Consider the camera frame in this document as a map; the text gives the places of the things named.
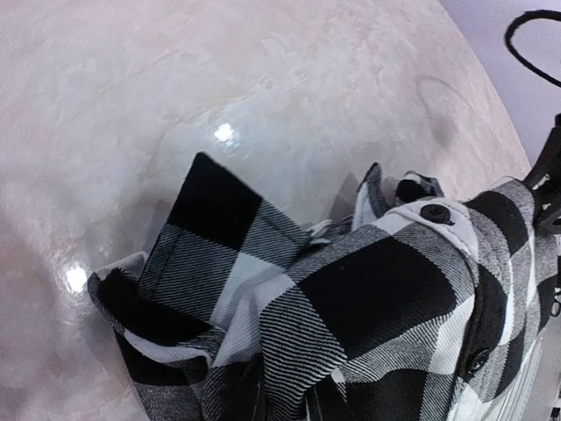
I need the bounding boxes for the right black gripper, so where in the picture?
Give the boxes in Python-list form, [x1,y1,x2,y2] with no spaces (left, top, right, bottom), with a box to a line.
[523,114,560,235]

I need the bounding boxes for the black white plaid shirt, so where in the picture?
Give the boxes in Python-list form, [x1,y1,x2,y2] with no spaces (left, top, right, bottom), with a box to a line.
[88,153,558,420]

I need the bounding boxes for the black camera cable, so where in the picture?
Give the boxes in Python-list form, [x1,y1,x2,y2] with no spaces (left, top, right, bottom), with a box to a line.
[504,9,561,87]

